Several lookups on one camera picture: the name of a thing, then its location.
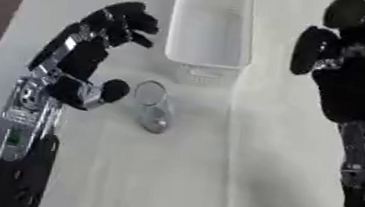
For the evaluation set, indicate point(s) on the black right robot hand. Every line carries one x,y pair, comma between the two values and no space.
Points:
360,75

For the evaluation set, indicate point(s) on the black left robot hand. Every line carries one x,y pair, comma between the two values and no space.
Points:
83,55

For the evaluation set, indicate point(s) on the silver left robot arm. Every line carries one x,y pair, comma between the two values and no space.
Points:
16,140

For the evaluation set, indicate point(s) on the white plastic basket box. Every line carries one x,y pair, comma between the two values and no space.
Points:
209,25

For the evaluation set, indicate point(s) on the clear glass cup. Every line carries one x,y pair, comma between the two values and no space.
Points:
153,108

